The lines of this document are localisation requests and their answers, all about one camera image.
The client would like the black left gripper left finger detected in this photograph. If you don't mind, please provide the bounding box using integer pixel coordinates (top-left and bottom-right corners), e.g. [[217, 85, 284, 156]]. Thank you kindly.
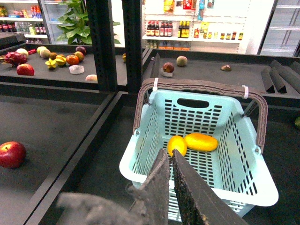
[[127, 149, 170, 225]]

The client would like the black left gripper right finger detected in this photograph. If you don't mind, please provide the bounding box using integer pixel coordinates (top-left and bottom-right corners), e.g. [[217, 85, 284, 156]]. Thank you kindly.
[[172, 150, 247, 225]]

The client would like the light blue plastic basket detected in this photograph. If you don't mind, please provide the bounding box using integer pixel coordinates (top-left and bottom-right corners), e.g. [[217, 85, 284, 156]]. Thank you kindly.
[[119, 89, 279, 222]]

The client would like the yellow lemon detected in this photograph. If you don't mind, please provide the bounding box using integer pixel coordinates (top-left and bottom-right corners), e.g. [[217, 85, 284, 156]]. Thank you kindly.
[[167, 135, 187, 157]]

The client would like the yellow mango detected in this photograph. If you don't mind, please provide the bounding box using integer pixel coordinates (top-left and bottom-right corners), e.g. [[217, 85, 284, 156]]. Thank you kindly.
[[184, 133, 218, 152]]

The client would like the brown basket handle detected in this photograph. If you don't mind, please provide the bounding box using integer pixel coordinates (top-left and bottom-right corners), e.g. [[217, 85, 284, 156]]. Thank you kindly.
[[132, 78, 268, 152]]

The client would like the black gloved hand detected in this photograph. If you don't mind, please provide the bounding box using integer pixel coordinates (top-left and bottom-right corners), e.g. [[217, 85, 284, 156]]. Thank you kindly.
[[57, 186, 151, 225]]

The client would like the peach coloured fruit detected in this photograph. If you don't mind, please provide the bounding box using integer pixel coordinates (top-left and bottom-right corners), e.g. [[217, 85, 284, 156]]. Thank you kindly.
[[85, 74, 98, 82]]

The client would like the green brown round fruit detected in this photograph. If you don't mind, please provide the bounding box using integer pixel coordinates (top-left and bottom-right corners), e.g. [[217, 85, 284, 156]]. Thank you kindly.
[[176, 56, 188, 67]]

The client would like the small brown fruit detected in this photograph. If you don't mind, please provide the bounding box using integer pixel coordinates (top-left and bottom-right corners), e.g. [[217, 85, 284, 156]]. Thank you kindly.
[[221, 65, 232, 72]]

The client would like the white foam fruit net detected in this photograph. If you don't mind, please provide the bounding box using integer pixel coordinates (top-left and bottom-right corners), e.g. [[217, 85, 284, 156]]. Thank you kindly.
[[69, 65, 84, 75]]

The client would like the black tray divider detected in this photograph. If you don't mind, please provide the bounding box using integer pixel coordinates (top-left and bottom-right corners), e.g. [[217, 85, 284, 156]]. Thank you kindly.
[[261, 67, 275, 93], [270, 67, 287, 94]]

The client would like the red apple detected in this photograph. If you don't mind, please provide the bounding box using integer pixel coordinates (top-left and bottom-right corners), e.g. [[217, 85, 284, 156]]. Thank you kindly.
[[0, 141, 27, 169], [16, 63, 35, 76]]

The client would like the orange fruit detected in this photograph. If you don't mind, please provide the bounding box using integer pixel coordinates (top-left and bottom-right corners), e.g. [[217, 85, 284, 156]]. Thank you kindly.
[[66, 55, 79, 66]]

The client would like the yellow star fruit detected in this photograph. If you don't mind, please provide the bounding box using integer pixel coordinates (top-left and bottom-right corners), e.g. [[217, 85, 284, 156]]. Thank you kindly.
[[55, 56, 67, 67], [45, 59, 56, 69]]

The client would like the pale green fruit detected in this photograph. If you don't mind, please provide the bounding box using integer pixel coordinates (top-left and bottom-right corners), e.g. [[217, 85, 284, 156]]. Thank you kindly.
[[39, 48, 51, 59]]

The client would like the white shelf with bottles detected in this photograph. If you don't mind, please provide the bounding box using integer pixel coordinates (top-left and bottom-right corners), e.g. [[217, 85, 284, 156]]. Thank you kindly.
[[142, 0, 274, 54]]

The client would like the glass door fridge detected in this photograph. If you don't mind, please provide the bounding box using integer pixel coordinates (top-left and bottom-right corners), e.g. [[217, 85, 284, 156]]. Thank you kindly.
[[258, 0, 300, 57]]

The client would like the green potted plant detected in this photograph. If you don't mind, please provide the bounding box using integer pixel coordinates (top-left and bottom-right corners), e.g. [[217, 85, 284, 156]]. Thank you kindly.
[[56, 0, 121, 45]]

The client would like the red dragon fruit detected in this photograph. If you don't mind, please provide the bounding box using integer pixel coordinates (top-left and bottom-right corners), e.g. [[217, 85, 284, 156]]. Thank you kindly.
[[0, 52, 27, 67]]

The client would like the black metal post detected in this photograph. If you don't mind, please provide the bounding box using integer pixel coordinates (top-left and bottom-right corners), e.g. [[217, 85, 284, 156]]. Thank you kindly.
[[86, 0, 118, 91], [122, 0, 143, 93]]

